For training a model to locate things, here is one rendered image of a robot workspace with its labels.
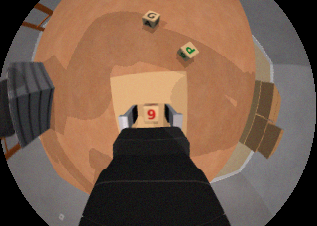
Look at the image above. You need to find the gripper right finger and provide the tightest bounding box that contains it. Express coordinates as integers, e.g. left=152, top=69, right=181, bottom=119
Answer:
left=164, top=104, right=183, bottom=130

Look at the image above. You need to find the beige letter block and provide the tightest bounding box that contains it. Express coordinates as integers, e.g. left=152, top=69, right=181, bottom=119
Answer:
left=177, top=42, right=199, bottom=62
left=143, top=103, right=159, bottom=122
left=142, top=11, right=160, bottom=29

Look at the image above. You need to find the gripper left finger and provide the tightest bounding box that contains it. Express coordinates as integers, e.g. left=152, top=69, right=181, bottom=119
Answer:
left=118, top=105, right=138, bottom=132

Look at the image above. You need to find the tan square mat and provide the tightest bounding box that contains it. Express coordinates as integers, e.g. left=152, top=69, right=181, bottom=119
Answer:
left=110, top=71, right=187, bottom=136

